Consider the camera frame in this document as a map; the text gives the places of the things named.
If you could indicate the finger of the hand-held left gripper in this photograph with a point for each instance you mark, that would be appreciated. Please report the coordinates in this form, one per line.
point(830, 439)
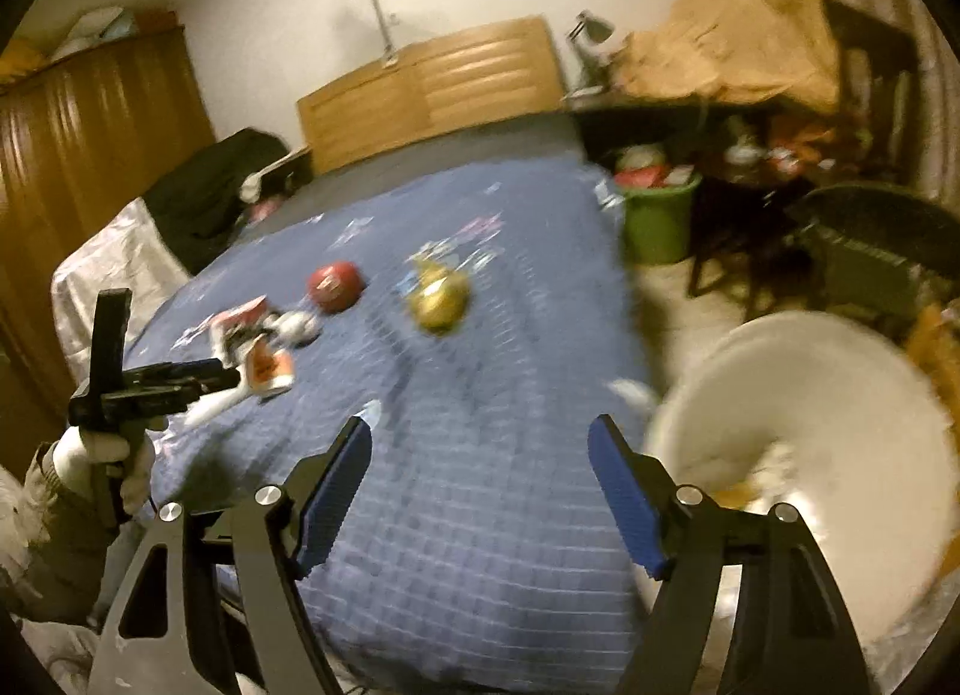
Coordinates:
point(187, 376)
point(112, 335)

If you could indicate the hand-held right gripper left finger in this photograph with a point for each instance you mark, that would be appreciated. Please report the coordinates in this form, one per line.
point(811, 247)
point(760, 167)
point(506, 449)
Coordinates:
point(334, 500)

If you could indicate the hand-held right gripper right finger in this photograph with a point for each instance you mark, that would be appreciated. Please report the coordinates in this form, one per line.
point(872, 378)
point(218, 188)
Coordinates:
point(626, 500)

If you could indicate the white plastic wrapper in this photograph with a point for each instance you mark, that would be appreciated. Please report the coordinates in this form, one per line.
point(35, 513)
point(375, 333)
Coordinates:
point(217, 402)

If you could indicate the red and white packet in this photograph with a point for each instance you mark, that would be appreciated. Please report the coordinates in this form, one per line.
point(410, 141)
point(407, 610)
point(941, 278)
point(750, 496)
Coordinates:
point(270, 369)

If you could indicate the small orange block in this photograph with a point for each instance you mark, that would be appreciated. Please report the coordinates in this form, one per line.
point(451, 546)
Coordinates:
point(736, 497)

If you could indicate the white tissue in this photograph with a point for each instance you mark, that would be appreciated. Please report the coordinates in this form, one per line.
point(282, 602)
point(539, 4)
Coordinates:
point(296, 329)

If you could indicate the white plastic bucket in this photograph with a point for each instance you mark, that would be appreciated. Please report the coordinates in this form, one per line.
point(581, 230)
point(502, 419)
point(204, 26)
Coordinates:
point(787, 380)

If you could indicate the person's left forearm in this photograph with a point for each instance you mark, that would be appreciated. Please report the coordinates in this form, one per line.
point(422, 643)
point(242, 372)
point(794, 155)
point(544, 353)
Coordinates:
point(67, 552)

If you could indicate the person's left hand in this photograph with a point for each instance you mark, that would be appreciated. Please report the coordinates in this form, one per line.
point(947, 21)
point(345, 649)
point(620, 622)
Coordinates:
point(82, 451)

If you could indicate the red paper box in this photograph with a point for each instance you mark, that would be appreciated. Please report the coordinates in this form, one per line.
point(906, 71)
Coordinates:
point(240, 312)

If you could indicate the silver satin cloth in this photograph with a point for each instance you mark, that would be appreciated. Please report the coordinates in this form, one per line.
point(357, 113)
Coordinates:
point(97, 252)

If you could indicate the blue checked star blanket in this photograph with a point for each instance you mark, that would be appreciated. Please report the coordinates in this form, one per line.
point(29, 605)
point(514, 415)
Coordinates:
point(487, 515)

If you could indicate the black clothing pile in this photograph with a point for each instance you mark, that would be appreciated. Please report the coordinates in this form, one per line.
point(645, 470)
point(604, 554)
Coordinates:
point(202, 200)

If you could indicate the red apple-shaped box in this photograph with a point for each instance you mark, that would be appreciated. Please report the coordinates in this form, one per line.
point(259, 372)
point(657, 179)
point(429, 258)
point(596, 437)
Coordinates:
point(334, 286)

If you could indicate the brown wooden wardrobe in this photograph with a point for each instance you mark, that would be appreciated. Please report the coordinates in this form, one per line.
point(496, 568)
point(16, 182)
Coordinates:
point(90, 140)

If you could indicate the yellow bread packet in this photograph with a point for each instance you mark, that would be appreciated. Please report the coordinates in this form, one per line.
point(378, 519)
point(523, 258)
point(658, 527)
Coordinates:
point(439, 301)

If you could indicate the green plastic bin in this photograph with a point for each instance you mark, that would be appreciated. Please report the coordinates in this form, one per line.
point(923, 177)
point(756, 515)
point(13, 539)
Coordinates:
point(660, 222)

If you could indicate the orange plastic bag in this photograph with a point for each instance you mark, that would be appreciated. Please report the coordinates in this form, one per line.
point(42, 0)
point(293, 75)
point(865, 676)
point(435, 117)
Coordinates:
point(19, 65)

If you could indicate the white plastic bag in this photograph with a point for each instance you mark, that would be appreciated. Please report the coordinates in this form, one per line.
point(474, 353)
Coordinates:
point(97, 27)

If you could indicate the red storage box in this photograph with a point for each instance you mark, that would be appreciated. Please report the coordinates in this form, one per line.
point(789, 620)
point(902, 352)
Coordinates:
point(157, 21)

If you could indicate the dark wicker chair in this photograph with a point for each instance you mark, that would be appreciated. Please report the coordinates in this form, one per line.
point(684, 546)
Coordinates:
point(862, 245)

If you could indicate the round dark wooden stool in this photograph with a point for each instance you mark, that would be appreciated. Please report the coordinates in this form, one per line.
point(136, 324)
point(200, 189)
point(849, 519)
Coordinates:
point(757, 177)

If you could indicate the dark grey mattress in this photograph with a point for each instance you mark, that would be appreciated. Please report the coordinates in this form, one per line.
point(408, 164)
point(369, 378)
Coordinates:
point(450, 147)

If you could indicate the dark wooden desk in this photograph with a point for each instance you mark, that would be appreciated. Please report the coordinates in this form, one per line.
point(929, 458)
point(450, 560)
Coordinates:
point(637, 117)

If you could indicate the wooden bed headboard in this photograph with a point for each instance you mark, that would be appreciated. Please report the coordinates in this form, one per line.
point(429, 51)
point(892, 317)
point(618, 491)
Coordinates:
point(450, 87)

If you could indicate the orange cover cloth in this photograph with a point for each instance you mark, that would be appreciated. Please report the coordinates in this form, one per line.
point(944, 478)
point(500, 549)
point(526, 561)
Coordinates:
point(735, 42)

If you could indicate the black desk lamp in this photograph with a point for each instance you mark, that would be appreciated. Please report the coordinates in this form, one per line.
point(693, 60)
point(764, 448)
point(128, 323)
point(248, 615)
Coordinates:
point(596, 27)

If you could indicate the dark wooden chair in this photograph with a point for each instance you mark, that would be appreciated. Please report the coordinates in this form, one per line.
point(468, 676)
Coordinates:
point(870, 35)

